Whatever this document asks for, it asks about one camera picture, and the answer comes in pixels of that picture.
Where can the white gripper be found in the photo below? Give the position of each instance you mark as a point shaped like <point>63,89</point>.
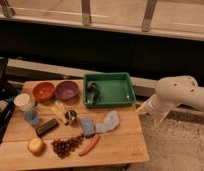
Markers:
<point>151,106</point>

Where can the dark red grape bunch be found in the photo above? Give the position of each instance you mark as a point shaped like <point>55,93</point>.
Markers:
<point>62,148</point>

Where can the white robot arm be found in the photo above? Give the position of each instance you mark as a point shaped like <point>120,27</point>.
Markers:
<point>170,92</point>

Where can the green plastic tray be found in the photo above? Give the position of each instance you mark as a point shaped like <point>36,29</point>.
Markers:
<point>116,90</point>

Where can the black metal tool in tray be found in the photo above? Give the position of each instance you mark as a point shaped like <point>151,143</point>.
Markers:
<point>93,88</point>

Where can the light blue crumpled cloth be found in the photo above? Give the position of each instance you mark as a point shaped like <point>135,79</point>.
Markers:
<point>110,122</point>

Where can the orange carrot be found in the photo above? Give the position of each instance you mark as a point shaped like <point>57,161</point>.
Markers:
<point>90,146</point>

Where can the blue sponge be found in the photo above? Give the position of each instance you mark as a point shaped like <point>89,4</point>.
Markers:
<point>88,127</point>

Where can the small metal cup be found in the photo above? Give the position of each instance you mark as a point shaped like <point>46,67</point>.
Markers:
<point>70,116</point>

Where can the purple bowl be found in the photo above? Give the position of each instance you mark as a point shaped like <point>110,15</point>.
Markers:
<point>66,90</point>

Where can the black rectangular block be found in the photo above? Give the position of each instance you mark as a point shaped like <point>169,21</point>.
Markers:
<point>46,127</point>

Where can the wooden board table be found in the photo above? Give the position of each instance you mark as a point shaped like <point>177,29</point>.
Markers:
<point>126,144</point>

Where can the red bowl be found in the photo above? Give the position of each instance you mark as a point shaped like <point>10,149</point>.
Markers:
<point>43,91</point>

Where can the blue plastic cup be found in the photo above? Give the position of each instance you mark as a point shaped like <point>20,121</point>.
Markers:
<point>31,116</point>

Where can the red yellow apple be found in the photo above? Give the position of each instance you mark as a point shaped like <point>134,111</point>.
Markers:
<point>35,145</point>

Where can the white cup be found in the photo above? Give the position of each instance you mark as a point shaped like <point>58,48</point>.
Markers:
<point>24,102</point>

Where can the black equipment at left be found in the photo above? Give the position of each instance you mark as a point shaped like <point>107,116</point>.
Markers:
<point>6,92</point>

